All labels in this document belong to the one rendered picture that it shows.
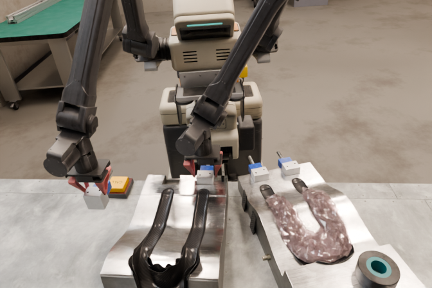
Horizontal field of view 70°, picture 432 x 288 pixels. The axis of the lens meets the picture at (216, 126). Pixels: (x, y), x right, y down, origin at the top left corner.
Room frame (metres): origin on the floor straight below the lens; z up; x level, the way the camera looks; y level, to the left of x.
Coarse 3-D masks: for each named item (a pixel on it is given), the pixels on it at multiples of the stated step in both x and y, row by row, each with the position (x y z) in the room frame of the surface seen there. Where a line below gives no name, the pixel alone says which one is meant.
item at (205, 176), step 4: (200, 168) 0.77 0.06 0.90; (204, 168) 0.77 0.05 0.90; (208, 168) 0.77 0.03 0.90; (212, 168) 0.77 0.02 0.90; (200, 172) 0.74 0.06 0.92; (204, 172) 0.74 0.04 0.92; (208, 172) 0.74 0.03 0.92; (212, 172) 0.74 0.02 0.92; (200, 176) 0.72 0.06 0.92; (204, 176) 0.72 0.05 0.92; (208, 176) 0.72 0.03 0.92; (212, 176) 0.72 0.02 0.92; (200, 180) 0.71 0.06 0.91; (204, 180) 0.71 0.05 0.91; (208, 180) 0.71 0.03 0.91; (212, 180) 0.71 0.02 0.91; (200, 184) 0.71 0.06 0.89; (204, 184) 0.71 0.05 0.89; (208, 184) 0.71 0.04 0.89; (212, 184) 0.71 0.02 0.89
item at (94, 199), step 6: (90, 186) 0.66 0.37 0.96; (96, 186) 0.67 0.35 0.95; (108, 186) 0.68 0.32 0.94; (84, 192) 0.64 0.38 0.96; (90, 192) 0.64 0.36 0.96; (96, 192) 0.64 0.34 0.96; (108, 192) 0.67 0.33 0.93; (84, 198) 0.63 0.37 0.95; (90, 198) 0.62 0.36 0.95; (96, 198) 0.62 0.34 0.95; (102, 198) 0.63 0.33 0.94; (108, 198) 0.65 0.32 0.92; (90, 204) 0.63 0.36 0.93; (96, 204) 0.62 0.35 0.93; (102, 204) 0.62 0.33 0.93
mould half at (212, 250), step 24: (144, 192) 0.70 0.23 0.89; (192, 192) 0.68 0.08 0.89; (216, 192) 0.68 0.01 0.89; (144, 216) 0.61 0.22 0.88; (168, 216) 0.60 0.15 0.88; (192, 216) 0.60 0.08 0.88; (216, 216) 0.59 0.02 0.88; (120, 240) 0.51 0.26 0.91; (168, 240) 0.50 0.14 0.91; (216, 240) 0.49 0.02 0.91; (120, 264) 0.43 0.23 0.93; (216, 264) 0.41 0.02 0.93
